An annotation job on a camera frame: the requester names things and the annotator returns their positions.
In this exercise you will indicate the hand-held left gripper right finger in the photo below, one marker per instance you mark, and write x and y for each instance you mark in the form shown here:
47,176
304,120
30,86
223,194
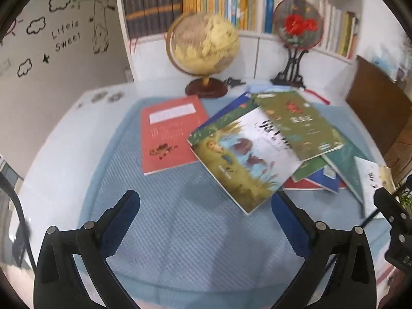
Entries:
289,225

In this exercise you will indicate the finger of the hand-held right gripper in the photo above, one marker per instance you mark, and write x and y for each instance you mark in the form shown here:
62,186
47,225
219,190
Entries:
391,204

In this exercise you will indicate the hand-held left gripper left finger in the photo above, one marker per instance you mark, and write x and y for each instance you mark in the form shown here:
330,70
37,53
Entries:
124,215

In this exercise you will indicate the pond scene picture book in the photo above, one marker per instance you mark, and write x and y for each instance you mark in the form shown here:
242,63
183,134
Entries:
244,157

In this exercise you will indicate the row of white and colourful books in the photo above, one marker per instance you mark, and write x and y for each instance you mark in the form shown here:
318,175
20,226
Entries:
338,29

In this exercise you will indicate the row of dark grey books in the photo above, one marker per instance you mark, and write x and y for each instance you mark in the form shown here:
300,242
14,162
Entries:
148,9

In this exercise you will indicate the green potted plant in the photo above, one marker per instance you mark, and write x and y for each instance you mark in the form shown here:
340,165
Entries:
406,199

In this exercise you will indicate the white cover book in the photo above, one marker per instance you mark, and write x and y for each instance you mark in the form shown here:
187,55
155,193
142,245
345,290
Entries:
370,180

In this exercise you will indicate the thin red book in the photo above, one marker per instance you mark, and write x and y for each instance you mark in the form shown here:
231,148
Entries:
299,185

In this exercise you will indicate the dark green large book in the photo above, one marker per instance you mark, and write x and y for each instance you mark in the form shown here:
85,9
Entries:
347,167

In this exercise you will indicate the blue book with white label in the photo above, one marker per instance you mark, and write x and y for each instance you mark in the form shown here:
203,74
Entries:
325,180

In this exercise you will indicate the blue mesh table mat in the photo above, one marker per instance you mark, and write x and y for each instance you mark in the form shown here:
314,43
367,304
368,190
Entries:
180,231

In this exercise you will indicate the red cover book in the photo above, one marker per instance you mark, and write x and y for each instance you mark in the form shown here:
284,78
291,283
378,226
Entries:
170,135

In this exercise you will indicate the brown wooden furniture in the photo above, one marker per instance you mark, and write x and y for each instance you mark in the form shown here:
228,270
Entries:
376,109

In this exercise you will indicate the green cover picture book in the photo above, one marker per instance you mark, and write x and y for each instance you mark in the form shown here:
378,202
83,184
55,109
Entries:
299,122

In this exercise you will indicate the black curved bar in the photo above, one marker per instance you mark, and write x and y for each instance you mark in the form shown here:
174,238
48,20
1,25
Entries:
17,209

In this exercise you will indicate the grey cloud sticker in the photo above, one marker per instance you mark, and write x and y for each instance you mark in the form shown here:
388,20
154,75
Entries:
98,97
116,97

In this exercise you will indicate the red tassel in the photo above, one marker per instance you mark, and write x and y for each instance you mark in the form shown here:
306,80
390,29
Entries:
317,96

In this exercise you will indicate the dark blue cover book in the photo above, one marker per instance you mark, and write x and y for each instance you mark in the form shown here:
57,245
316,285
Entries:
222,111

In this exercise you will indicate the small black figurine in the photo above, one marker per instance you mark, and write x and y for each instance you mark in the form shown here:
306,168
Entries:
233,82

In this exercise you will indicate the white bookshelf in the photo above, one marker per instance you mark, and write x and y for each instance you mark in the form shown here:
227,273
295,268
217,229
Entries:
251,54

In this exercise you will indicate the antique style desk globe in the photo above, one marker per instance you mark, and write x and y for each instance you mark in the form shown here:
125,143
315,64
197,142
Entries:
202,41

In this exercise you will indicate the round embroidered fan on stand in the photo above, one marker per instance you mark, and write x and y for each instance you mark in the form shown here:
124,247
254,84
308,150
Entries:
297,22

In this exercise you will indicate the black line wall decal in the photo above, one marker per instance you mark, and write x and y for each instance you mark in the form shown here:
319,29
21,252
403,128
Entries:
80,9

